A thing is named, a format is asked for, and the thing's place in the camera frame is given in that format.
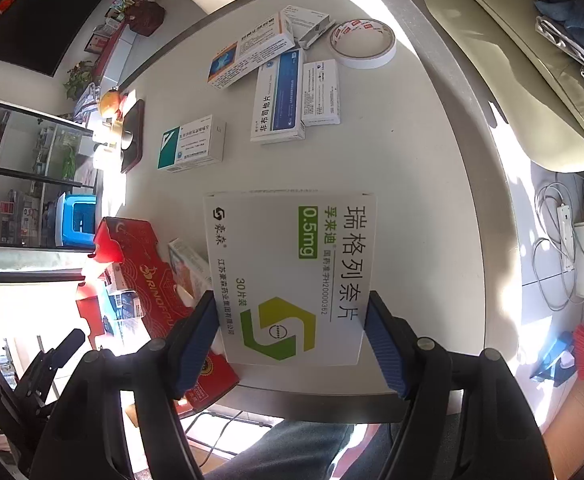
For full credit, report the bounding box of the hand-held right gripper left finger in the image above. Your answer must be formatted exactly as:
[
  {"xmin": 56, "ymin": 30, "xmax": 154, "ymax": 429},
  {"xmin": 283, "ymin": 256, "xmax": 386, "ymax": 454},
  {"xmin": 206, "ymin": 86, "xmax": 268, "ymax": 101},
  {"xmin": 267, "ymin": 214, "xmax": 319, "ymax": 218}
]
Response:
[{"xmin": 30, "ymin": 290, "xmax": 220, "ymax": 480}]

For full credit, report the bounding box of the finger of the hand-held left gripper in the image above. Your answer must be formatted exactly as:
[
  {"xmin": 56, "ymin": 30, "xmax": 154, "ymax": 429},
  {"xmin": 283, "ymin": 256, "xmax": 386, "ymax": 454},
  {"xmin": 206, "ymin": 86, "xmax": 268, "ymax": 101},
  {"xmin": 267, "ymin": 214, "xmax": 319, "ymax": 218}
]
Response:
[{"xmin": 14, "ymin": 329, "xmax": 86, "ymax": 411}]

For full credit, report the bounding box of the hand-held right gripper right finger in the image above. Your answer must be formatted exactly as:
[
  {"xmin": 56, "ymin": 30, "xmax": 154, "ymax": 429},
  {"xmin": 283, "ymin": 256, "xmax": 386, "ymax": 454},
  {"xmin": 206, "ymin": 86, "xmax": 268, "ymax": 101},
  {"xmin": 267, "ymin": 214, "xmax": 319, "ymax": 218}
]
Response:
[{"xmin": 364, "ymin": 290, "xmax": 540, "ymax": 480}]

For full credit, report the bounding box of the red cardboard box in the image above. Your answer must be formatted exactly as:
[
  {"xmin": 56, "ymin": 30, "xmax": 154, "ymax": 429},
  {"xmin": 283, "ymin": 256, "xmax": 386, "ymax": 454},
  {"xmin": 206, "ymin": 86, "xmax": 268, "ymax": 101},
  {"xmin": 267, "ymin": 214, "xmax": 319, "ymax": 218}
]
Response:
[{"xmin": 74, "ymin": 216, "xmax": 240, "ymax": 411}]

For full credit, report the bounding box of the white medicine box green logo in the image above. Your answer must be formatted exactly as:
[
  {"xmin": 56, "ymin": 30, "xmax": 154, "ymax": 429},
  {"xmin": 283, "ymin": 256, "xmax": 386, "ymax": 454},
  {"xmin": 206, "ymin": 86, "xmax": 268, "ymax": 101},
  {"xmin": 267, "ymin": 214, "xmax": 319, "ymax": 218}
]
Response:
[{"xmin": 203, "ymin": 189, "xmax": 377, "ymax": 367}]

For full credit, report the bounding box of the dark green white medicine box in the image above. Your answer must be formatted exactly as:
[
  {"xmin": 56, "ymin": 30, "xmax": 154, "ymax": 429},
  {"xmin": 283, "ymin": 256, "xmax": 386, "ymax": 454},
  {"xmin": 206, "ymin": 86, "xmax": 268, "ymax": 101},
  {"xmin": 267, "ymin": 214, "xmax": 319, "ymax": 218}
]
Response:
[{"xmin": 158, "ymin": 116, "xmax": 227, "ymax": 175}]

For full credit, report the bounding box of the blue orange white medicine box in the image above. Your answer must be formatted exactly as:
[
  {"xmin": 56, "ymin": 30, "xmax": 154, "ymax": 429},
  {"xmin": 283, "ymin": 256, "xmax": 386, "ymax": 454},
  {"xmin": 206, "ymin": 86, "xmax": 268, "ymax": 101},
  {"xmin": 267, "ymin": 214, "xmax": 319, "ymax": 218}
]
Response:
[{"xmin": 208, "ymin": 16, "xmax": 297, "ymax": 91}]

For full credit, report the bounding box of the blue plastic stool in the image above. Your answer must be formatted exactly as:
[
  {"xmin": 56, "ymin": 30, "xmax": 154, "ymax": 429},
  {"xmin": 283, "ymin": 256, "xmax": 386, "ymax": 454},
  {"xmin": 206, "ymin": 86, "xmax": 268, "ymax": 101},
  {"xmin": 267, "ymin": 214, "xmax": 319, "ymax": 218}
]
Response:
[{"xmin": 54, "ymin": 194, "xmax": 100, "ymax": 248}]

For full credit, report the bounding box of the blue dustpan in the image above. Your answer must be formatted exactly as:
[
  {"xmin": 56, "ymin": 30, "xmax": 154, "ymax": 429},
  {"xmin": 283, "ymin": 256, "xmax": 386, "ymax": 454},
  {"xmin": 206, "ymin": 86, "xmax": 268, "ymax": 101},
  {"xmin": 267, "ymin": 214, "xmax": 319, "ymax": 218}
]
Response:
[{"xmin": 532, "ymin": 332, "xmax": 575, "ymax": 388}]

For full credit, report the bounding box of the glass display cabinet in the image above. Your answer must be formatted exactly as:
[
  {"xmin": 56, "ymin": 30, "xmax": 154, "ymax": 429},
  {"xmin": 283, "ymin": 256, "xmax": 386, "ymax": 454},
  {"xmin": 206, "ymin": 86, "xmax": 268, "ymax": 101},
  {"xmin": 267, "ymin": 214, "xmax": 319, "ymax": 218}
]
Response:
[{"xmin": 0, "ymin": 94, "xmax": 97, "ymax": 248}]

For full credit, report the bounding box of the white power strip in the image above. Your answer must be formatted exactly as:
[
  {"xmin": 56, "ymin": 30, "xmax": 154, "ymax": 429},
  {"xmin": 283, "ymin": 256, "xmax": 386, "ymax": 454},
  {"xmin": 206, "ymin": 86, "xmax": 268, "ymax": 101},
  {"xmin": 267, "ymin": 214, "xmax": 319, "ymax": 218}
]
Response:
[{"xmin": 556, "ymin": 203, "xmax": 575, "ymax": 271}]

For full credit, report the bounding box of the dark red phone tray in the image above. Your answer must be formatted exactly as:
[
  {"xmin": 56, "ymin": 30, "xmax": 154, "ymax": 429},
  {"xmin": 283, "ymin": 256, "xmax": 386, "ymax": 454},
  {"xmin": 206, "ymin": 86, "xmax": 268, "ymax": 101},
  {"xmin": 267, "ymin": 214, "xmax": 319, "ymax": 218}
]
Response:
[{"xmin": 120, "ymin": 98, "xmax": 146, "ymax": 174}]

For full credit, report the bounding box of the striped cloth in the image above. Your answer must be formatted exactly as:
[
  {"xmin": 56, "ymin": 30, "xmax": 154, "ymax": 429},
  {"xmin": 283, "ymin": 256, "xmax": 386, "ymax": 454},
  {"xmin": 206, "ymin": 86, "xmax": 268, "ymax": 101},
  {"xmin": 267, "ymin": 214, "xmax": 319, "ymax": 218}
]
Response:
[{"xmin": 74, "ymin": 82, "xmax": 103, "ymax": 121}]

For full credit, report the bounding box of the yellow mango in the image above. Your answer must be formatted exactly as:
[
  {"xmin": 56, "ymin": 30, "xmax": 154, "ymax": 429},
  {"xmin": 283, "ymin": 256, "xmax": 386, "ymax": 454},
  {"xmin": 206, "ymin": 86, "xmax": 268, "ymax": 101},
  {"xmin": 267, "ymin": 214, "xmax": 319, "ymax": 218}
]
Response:
[{"xmin": 98, "ymin": 87, "xmax": 122, "ymax": 116}]

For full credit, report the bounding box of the small white medicine box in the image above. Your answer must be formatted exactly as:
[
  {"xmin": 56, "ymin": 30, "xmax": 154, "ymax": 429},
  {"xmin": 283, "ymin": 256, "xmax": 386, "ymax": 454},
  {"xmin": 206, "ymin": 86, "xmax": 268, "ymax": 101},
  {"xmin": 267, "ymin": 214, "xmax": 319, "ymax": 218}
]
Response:
[{"xmin": 302, "ymin": 58, "xmax": 343, "ymax": 126}]

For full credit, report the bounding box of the long white blue medicine box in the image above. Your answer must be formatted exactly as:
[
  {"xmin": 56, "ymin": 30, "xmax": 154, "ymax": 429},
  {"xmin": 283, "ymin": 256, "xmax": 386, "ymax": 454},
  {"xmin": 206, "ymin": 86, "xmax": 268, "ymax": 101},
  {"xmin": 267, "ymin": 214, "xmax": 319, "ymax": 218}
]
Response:
[{"xmin": 250, "ymin": 48, "xmax": 307, "ymax": 145}]

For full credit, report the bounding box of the green potted plant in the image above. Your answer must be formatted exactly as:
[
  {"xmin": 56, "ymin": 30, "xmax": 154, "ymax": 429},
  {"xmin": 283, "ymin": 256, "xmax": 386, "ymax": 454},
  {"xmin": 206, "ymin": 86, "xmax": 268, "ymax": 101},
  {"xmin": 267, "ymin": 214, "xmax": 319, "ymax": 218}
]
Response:
[{"xmin": 62, "ymin": 60, "xmax": 95, "ymax": 98}]

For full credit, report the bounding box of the red printed white tape roll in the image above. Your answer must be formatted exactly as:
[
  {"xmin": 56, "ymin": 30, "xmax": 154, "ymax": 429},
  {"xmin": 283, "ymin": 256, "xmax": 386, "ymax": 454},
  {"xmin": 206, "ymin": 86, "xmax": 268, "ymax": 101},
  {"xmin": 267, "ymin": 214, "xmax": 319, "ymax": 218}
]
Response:
[{"xmin": 329, "ymin": 18, "xmax": 397, "ymax": 70}]

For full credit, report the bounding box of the framed picture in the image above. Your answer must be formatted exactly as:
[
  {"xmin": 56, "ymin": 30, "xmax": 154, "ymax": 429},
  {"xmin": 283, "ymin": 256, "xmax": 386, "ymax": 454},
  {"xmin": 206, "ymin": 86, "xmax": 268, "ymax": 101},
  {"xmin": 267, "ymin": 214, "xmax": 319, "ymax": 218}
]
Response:
[{"xmin": 84, "ymin": 32, "xmax": 110, "ymax": 56}]

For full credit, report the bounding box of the beige seat cushion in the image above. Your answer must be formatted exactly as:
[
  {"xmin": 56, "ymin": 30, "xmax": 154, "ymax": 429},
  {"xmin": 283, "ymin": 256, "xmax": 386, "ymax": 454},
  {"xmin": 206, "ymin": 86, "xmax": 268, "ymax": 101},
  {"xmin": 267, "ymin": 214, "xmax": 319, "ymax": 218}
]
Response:
[{"xmin": 419, "ymin": 0, "xmax": 584, "ymax": 173}]

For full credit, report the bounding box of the dark red bag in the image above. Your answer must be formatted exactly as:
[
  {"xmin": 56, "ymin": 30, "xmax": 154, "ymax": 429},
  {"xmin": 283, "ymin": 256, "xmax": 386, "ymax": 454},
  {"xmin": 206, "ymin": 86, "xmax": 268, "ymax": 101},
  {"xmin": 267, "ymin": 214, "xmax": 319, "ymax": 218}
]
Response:
[{"xmin": 126, "ymin": 0, "xmax": 167, "ymax": 37}]

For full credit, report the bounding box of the black television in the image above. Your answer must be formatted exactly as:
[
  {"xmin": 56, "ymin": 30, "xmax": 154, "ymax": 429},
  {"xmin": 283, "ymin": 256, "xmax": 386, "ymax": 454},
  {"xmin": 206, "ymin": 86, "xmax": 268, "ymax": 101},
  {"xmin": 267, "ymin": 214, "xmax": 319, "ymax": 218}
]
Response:
[{"xmin": 0, "ymin": 0, "xmax": 122, "ymax": 78}]

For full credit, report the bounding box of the open white medicine box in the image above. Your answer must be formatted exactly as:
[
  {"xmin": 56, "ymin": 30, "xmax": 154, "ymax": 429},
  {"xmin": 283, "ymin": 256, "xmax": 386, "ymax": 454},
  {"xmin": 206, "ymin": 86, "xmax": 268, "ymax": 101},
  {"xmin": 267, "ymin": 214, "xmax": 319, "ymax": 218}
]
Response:
[{"xmin": 279, "ymin": 5, "xmax": 337, "ymax": 51}]

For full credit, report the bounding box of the pile of clothes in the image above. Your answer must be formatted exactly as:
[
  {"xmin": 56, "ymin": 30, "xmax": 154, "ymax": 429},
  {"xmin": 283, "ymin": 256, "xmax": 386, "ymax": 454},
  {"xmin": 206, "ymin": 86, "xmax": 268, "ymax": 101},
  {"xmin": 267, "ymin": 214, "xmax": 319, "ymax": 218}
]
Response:
[{"xmin": 532, "ymin": 0, "xmax": 584, "ymax": 136}]

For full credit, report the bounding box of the white cable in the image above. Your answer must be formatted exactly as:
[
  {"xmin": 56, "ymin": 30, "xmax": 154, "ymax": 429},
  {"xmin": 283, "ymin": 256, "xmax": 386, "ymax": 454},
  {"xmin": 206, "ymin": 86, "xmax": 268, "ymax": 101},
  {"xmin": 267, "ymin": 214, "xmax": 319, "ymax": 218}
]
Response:
[{"xmin": 529, "ymin": 182, "xmax": 584, "ymax": 311}]

